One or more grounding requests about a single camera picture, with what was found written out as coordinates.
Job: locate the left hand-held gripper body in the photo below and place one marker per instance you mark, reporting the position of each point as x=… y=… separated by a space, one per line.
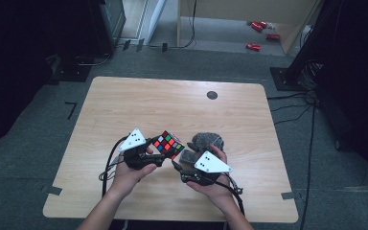
x=134 y=143

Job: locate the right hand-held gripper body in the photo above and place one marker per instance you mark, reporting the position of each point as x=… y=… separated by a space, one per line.
x=211 y=164

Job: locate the grey fuzzy cloth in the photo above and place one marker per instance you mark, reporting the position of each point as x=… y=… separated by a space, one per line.
x=206 y=141

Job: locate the multicoloured puzzle cube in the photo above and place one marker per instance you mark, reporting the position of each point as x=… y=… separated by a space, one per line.
x=169 y=144

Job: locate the person's right hand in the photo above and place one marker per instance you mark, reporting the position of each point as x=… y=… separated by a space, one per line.
x=220 y=193

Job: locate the person's left hand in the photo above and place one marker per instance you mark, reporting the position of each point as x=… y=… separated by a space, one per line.
x=126 y=182

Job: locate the black round table grommet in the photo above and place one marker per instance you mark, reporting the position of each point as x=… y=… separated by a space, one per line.
x=211 y=95

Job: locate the grey tape piece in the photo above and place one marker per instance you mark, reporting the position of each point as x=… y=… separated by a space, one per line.
x=51 y=190
x=288 y=195

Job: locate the black tape strip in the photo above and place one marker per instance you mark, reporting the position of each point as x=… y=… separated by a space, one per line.
x=164 y=47
x=140 y=44
x=126 y=44

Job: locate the black flat stand base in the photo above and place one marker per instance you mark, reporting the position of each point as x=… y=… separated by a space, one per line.
x=72 y=72

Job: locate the black metal stand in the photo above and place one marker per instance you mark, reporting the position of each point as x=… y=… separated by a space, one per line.
x=284 y=80

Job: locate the red drink can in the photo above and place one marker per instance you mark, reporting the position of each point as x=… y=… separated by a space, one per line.
x=264 y=24
x=272 y=36
x=253 y=47
x=257 y=27

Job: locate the black cabinet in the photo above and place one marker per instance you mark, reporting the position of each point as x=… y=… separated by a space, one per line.
x=107 y=25

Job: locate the white panel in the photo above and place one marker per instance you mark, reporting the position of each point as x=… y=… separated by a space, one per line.
x=155 y=19

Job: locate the light wooden furniture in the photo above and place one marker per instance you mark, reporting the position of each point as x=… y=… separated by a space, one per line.
x=236 y=8

